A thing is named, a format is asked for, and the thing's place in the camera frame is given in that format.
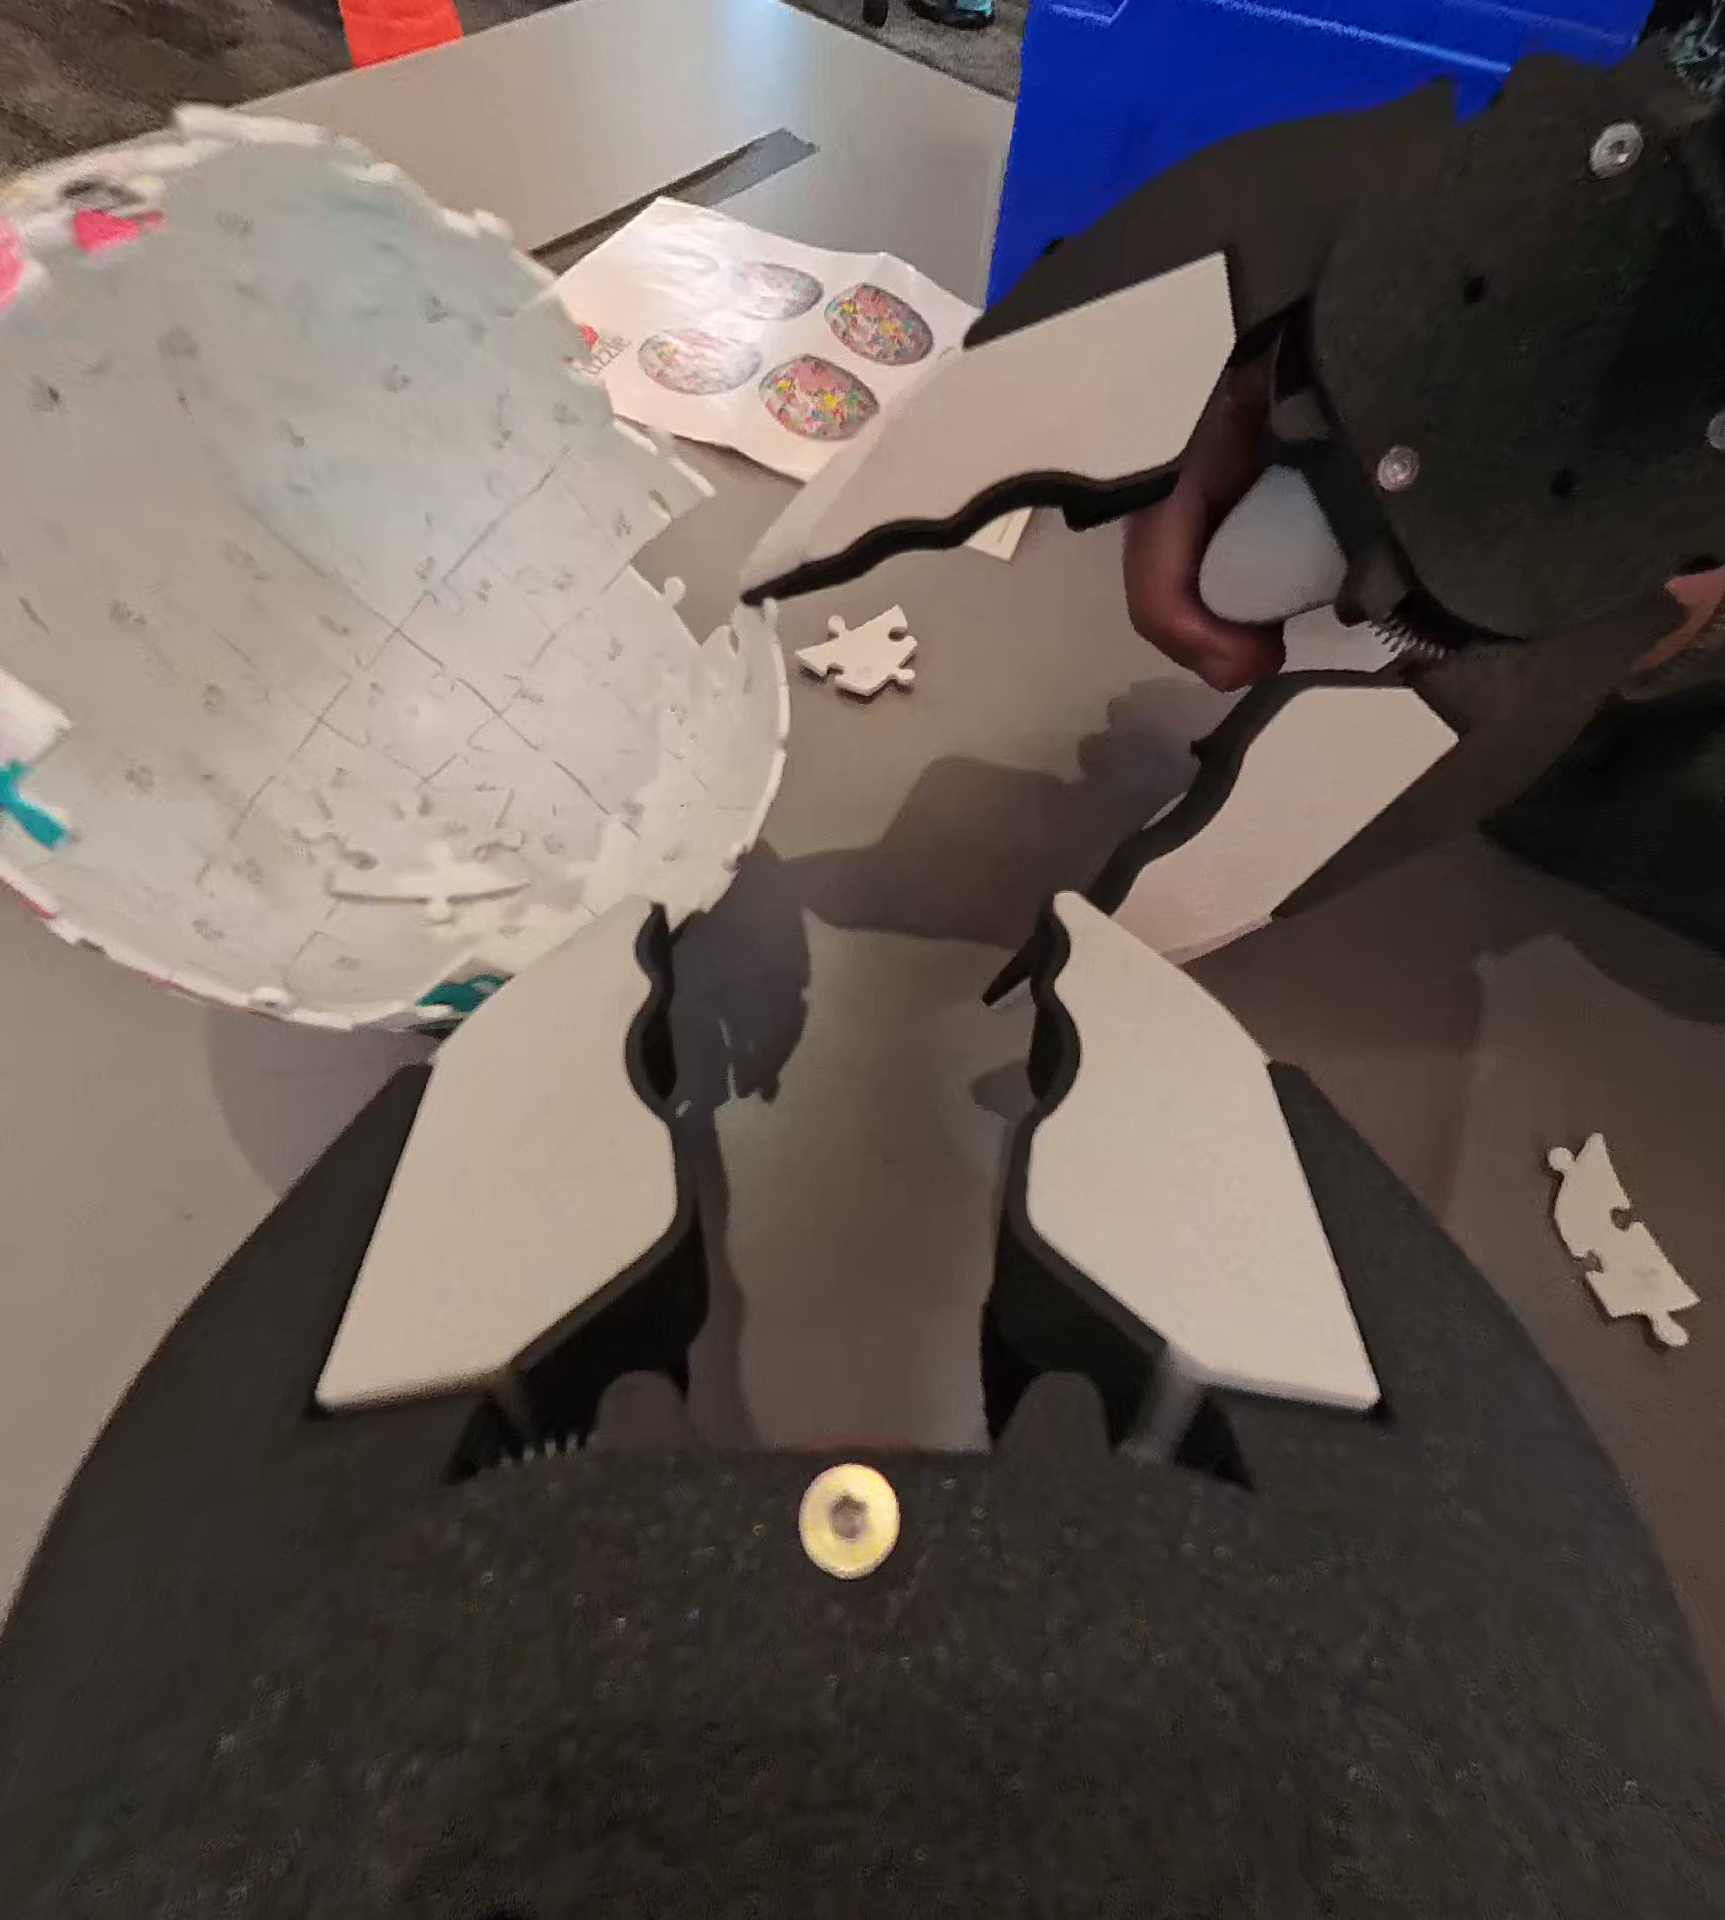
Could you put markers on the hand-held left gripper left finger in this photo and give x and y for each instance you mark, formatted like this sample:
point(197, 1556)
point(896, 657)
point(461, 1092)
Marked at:
point(502, 1201)

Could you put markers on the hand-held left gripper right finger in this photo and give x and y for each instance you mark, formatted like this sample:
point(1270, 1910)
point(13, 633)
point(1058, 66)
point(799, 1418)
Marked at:
point(1192, 1201)

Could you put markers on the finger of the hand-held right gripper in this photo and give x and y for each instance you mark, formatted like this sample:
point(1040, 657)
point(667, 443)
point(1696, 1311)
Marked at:
point(1313, 797)
point(1042, 407)

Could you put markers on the white puzzle piece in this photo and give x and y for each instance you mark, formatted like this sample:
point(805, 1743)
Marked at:
point(1619, 1231)
point(863, 647)

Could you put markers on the colourful puzzle ball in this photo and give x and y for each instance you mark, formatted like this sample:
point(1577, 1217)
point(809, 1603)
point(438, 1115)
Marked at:
point(292, 600)

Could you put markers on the puzzle instruction leaflet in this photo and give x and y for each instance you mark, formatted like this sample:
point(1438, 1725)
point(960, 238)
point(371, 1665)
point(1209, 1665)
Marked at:
point(772, 330)

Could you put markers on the person's right hand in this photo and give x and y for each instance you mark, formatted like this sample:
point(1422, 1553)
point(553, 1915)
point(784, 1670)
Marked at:
point(1176, 571)

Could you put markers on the blue plastic bin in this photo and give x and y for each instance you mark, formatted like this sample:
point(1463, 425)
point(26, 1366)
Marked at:
point(1222, 91)

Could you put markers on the orange plastic object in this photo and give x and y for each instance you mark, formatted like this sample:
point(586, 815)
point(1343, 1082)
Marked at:
point(398, 24)

